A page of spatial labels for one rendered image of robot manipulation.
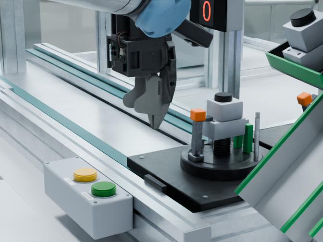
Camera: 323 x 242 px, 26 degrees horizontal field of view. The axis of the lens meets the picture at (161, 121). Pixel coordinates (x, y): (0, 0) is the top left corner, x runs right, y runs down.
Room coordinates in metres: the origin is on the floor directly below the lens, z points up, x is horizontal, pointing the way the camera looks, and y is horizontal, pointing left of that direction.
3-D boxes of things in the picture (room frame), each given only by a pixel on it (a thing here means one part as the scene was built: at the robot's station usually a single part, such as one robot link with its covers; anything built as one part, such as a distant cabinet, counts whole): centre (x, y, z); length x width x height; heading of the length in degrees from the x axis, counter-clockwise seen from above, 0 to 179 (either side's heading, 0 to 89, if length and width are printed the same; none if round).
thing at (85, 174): (1.08, 0.13, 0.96); 0.04 x 0.04 x 0.02
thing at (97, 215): (1.08, 0.13, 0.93); 0.21 x 0.07 x 0.06; 30
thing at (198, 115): (1.09, -0.07, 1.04); 0.04 x 0.02 x 0.08; 120
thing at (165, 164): (1.12, -0.10, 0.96); 0.24 x 0.24 x 0.02; 30
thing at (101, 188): (1.02, 0.09, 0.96); 0.04 x 0.04 x 0.02
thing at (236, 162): (1.12, -0.10, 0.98); 0.14 x 0.14 x 0.02
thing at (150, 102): (1.03, 0.02, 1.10); 0.06 x 0.03 x 0.09; 120
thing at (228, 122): (1.12, -0.11, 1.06); 0.08 x 0.04 x 0.07; 121
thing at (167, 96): (1.04, 0.00, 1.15); 0.05 x 0.02 x 0.09; 30
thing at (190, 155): (1.09, -0.06, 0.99); 0.02 x 0.02 x 0.01; 30
